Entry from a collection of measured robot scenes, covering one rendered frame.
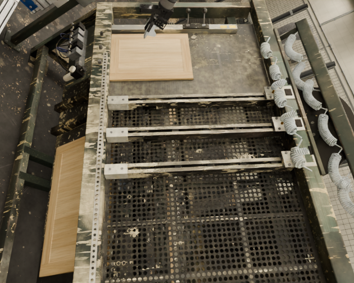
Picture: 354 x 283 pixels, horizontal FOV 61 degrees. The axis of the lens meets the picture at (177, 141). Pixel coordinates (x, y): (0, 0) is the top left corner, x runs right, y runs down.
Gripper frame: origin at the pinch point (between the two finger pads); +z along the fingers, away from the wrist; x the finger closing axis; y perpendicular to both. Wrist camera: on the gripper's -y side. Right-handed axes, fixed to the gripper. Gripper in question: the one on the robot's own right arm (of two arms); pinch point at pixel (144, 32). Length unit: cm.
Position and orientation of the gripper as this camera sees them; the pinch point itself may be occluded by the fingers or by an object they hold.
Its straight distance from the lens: 180.6
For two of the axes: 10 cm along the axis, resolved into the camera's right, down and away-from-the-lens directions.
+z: -5.3, 5.0, 6.8
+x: 0.0, -8.0, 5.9
